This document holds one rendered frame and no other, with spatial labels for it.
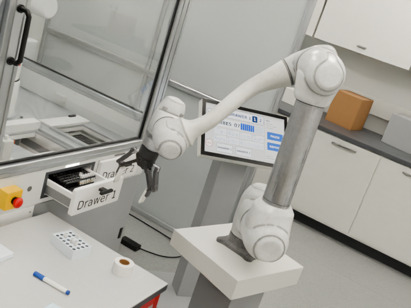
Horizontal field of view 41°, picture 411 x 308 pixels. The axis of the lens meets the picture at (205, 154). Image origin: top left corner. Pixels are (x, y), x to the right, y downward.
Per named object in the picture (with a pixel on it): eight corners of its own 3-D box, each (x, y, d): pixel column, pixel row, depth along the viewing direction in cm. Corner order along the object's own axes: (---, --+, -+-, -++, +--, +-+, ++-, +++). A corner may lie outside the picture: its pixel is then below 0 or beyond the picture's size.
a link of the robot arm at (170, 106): (144, 122, 208) (145, 138, 196) (162, 87, 202) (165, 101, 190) (170, 133, 211) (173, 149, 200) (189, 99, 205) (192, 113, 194)
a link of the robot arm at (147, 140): (156, 126, 210) (149, 139, 212) (142, 128, 202) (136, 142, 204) (174, 140, 207) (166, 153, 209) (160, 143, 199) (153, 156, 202)
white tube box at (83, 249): (90, 255, 197) (92, 246, 196) (71, 260, 190) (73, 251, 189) (68, 238, 204) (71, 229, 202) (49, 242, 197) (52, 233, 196)
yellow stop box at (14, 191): (21, 208, 197) (25, 190, 195) (5, 212, 191) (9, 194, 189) (11, 201, 199) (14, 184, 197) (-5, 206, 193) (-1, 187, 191)
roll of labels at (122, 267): (134, 277, 193) (137, 267, 192) (115, 278, 189) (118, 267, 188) (126, 266, 198) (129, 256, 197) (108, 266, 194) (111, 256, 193)
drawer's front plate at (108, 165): (134, 174, 265) (140, 153, 262) (96, 185, 240) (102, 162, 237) (132, 172, 266) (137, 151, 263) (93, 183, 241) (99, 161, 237)
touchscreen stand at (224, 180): (235, 330, 314) (297, 168, 284) (161, 327, 296) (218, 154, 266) (208, 279, 358) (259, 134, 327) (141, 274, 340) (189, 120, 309)
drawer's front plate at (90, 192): (117, 200, 232) (124, 176, 229) (70, 216, 207) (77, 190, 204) (114, 198, 233) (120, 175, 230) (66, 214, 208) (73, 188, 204)
